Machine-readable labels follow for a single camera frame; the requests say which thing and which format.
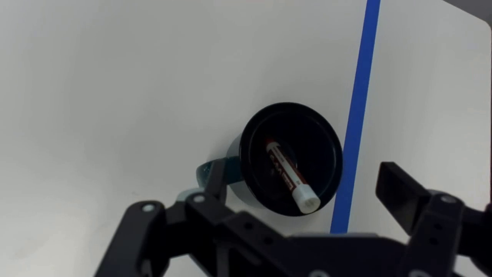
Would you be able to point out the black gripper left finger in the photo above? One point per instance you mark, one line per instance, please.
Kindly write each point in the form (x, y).
(222, 242)

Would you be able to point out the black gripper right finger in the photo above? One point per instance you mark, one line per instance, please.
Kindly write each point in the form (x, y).
(441, 227)

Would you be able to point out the orange marker with white cap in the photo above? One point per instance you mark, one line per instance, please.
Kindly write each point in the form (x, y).
(302, 193)

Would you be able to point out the dark blue ceramic mug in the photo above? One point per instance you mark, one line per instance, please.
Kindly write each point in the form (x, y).
(307, 137)

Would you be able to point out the blue tape line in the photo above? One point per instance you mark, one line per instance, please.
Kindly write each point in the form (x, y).
(356, 119)

